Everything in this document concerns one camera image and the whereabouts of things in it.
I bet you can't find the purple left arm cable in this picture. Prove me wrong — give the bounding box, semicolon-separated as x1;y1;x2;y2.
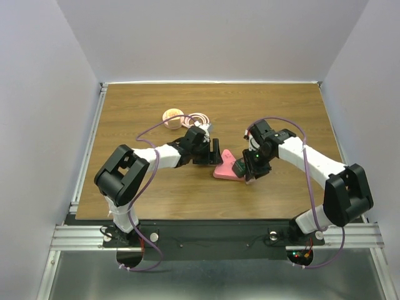
120;114;207;272

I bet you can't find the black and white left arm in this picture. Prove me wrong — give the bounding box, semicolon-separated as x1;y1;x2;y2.
94;126;223;246

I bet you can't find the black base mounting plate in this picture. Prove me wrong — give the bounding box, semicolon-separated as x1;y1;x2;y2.
92;219;324;267

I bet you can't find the round pink power strip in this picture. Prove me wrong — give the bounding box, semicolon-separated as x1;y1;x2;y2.
162;108;184;130

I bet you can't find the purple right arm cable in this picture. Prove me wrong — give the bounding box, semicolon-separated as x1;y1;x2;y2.
245;117;346;269

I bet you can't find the aluminium front frame rail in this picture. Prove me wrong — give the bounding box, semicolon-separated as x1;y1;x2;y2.
50;223;385;252

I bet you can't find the coiled pink power cord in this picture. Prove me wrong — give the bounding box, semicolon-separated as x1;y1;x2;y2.
181;112;211;129

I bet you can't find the beige cube socket adapter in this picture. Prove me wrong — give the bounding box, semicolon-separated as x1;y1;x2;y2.
166;108;183;123

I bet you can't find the dark green plug adapter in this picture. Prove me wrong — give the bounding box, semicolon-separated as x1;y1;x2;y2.
232;157;248;178

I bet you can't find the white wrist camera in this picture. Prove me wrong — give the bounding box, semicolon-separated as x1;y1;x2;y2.
243;129;255;151
194;121;213;143

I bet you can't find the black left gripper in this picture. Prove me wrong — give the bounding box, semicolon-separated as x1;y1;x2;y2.
191;139;223;166

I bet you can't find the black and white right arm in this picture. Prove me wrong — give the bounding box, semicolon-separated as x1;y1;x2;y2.
242;119;374;244

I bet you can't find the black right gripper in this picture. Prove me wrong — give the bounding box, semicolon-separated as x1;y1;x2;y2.
241;147;274;181

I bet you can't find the small pink plug adapter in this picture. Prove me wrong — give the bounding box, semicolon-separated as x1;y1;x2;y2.
245;178;256;185

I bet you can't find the pink triangular power strip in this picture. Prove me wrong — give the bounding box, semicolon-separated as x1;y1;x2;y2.
213;149;244;181

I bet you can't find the aluminium table edge rail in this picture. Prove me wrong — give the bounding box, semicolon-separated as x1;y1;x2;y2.
68;82;109;214

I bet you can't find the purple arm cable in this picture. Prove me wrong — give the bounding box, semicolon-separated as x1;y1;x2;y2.
245;117;346;269
120;114;207;272

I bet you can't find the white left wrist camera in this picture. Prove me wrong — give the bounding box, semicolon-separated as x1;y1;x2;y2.
194;121;213;143

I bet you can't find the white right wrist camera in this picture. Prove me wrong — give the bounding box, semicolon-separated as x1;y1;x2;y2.
243;129;255;151

